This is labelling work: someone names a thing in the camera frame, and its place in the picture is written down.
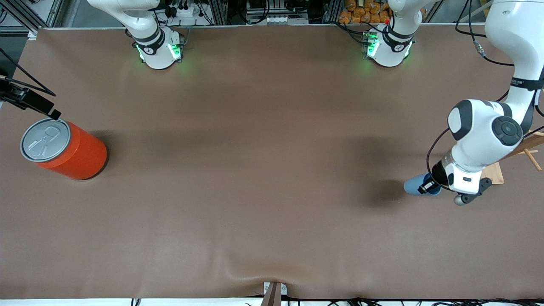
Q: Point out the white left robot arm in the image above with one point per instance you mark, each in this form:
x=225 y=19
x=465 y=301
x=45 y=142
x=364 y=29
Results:
x=484 y=127

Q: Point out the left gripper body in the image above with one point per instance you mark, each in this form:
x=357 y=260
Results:
x=438 y=175

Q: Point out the orange can with grey lid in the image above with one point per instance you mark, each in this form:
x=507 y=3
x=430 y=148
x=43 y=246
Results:
x=80 y=157

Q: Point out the brown table mat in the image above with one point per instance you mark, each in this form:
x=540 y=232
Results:
x=272 y=191

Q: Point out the light blue plastic cup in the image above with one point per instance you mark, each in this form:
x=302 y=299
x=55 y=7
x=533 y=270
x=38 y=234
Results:
x=411 y=186

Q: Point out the white power strip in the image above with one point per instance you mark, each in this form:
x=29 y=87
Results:
x=187 y=11

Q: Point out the orange snack bags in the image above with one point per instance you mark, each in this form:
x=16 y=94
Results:
x=361 y=12

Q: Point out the aluminium frame profile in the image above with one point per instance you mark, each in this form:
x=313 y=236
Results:
x=25 y=17

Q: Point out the wooden cup rack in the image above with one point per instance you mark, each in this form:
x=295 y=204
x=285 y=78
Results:
x=496 y=175

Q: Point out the white connector block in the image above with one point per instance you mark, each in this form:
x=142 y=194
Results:
x=278 y=19

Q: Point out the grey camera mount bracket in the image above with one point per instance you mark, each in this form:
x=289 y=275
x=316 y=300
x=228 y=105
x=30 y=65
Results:
x=274 y=295

